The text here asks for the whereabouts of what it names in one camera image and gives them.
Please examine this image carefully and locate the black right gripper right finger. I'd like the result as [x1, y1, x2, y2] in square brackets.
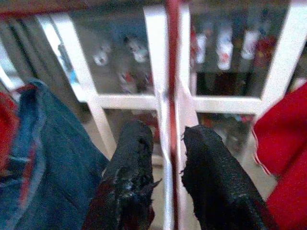
[181, 125, 280, 230]

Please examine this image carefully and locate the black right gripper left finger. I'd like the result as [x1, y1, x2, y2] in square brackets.
[83, 119, 162, 230]

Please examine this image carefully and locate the white framed glass cabinet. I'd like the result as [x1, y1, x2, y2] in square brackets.
[35, 0, 307, 168]

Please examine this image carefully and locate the blue denim garment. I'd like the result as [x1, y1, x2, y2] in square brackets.
[0, 80, 111, 230]

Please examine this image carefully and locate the red garment with white stripes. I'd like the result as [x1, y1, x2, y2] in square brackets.
[253, 81, 307, 230]

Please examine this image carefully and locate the metal clothes rack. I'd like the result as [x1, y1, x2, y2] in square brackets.
[0, 0, 183, 230]

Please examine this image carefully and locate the small white container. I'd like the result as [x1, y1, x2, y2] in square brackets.
[123, 35, 149, 63]
[92, 45, 112, 67]

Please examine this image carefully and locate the white bottle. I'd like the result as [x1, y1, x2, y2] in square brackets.
[195, 33, 208, 64]
[215, 26, 235, 71]
[241, 31, 260, 60]

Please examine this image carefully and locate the red shirt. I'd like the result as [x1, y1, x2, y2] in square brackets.
[0, 91, 20, 173]

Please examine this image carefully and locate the grey hanging cloth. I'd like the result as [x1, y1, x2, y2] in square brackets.
[7, 16, 82, 115]

